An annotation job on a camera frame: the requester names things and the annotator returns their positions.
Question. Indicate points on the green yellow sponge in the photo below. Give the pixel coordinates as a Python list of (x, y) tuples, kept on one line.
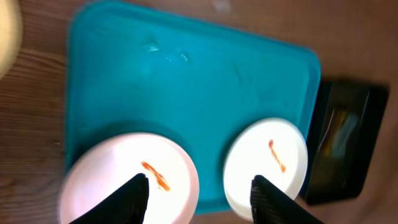
[(339, 129)]

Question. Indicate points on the black metal tray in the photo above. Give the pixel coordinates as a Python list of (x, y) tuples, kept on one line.
[(329, 180)]

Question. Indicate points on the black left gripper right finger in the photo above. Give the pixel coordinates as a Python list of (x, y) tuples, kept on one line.
[(269, 205)]

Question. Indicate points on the yellow plate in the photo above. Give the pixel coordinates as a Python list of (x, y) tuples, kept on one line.
[(10, 33)]

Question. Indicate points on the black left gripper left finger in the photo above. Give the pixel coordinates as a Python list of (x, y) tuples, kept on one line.
[(126, 205)]

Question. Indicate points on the pink plate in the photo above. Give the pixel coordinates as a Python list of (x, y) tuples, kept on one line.
[(173, 179)]

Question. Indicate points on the white plate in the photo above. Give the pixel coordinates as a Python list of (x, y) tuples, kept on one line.
[(273, 148)]

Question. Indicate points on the teal plastic tray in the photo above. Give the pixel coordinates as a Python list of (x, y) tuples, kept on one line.
[(135, 69)]

